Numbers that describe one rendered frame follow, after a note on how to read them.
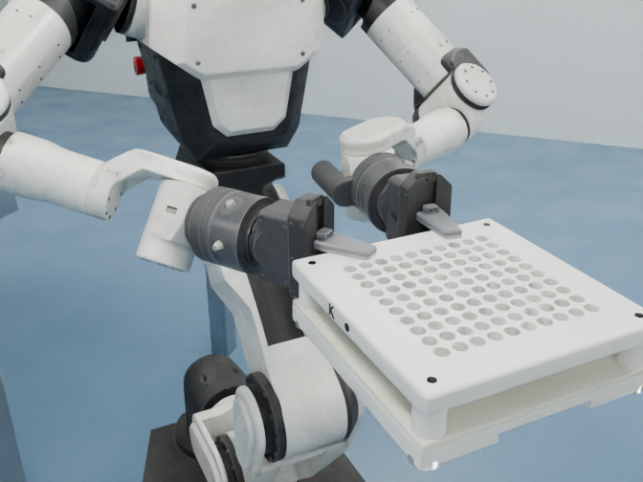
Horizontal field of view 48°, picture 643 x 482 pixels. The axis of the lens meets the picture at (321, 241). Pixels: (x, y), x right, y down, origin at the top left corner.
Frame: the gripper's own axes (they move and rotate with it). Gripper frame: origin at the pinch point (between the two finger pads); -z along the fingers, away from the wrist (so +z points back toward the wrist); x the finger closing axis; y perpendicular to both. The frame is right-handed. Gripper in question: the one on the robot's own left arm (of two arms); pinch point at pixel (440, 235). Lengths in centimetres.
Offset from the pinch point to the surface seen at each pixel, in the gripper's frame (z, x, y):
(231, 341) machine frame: 129, 90, 4
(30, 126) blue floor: 421, 90, 76
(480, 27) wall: 325, 30, -189
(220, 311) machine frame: 128, 78, 6
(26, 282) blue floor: 199, 93, 68
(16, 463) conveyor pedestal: 87, 87, 64
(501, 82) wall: 316, 61, -201
